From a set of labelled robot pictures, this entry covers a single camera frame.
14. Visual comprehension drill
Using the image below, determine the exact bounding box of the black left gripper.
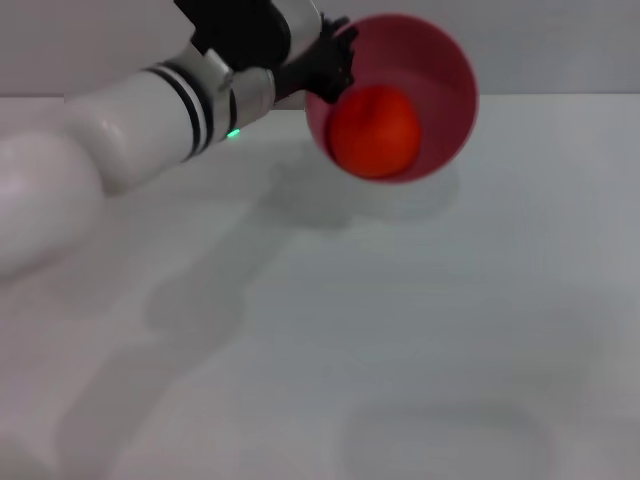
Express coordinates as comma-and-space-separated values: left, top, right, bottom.
272, 16, 360, 106

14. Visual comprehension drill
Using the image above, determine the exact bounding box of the soft orange toy fruit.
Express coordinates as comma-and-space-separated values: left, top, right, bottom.
326, 84, 423, 181

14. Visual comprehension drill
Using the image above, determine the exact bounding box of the pink plastic bowl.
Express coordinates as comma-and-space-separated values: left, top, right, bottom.
304, 13, 481, 184

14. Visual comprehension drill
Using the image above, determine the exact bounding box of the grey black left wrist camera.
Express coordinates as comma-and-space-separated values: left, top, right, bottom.
171, 0, 324, 72

